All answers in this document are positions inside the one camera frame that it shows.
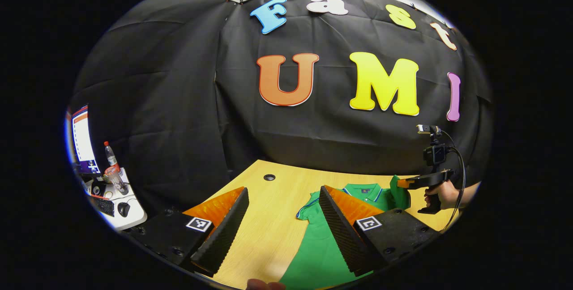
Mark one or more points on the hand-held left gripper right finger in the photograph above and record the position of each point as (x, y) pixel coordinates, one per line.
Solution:
(342, 236)

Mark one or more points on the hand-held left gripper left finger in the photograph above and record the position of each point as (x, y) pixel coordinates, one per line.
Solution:
(224, 236)

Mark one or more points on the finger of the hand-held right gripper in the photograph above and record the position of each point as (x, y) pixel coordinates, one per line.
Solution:
(425, 180)

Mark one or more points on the green T-shirt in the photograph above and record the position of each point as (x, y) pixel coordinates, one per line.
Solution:
(318, 254)

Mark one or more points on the black table grommet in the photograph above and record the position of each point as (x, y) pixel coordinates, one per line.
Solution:
(269, 177)

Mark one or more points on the white side desk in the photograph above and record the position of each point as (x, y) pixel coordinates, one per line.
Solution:
(134, 216)

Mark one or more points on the black computer mouse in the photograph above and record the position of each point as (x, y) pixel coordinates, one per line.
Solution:
(123, 209)

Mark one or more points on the clear plastic cup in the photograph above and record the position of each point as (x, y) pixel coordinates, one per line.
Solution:
(115, 178)

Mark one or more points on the black keyboard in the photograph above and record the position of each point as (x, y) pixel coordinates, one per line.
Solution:
(104, 206)

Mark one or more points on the red cap plastic bottle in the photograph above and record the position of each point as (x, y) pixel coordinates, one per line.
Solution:
(111, 158)

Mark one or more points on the black backdrop cloth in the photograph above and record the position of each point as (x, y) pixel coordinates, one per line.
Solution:
(179, 102)

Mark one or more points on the computer monitor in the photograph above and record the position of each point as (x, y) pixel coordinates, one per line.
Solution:
(83, 138)

